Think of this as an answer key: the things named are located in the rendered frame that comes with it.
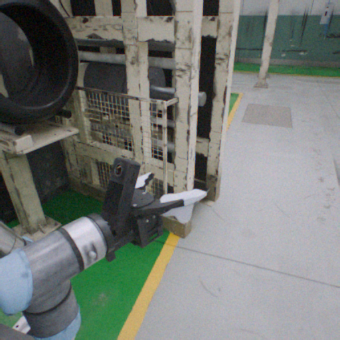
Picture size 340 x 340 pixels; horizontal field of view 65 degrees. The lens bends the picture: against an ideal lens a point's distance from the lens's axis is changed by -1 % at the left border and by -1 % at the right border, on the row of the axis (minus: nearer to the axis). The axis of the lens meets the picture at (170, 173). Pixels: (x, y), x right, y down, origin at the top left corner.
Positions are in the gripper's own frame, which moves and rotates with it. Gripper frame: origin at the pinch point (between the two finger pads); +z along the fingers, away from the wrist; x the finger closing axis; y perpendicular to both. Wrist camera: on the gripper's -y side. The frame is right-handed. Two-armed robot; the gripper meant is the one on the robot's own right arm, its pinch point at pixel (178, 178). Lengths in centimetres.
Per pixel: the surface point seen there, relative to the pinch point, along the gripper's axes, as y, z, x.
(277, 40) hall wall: -17, 877, -398
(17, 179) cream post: 40, -1, -144
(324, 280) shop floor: 109, 104, 8
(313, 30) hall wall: -32, 918, -309
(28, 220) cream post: 72, -3, -148
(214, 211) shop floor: 97, 111, -78
